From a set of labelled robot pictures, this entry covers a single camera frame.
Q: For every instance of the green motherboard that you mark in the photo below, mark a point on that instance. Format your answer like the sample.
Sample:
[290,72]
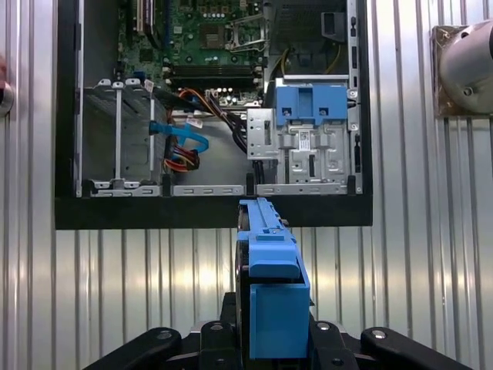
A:
[185,38]

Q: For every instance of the black PC case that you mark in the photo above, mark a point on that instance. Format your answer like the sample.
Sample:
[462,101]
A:
[154,216]

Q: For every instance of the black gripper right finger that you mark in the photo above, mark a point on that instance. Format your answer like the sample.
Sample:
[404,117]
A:
[327,347]

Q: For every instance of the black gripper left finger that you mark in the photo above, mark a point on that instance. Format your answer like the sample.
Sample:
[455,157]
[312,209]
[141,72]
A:
[227,347]

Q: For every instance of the metal disk bay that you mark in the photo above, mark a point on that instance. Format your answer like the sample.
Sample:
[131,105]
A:
[131,154]

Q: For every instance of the blue plastic drive latch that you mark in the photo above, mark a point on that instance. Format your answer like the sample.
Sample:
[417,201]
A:
[292,100]

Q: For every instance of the hard disk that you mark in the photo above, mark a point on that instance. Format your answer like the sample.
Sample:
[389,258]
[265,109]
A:
[277,308]

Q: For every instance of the round grey tool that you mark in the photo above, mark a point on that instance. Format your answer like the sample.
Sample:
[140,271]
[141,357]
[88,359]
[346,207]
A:
[7,98]

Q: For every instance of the person hand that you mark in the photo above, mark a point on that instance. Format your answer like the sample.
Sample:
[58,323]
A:
[3,69]

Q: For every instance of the black RAM slot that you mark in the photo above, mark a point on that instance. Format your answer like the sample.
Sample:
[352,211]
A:
[215,69]

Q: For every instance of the grey power supply unit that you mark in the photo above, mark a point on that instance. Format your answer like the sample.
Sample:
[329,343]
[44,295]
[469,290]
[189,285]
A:
[300,23]

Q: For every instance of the metal optical drive cage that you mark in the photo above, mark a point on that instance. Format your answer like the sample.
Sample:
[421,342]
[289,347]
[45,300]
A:
[262,135]

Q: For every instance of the CPU socket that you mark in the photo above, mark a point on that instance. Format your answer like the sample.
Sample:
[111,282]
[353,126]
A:
[213,36]

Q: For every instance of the metal socket cover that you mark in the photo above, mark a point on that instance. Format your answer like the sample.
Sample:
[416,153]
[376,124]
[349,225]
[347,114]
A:
[246,19]

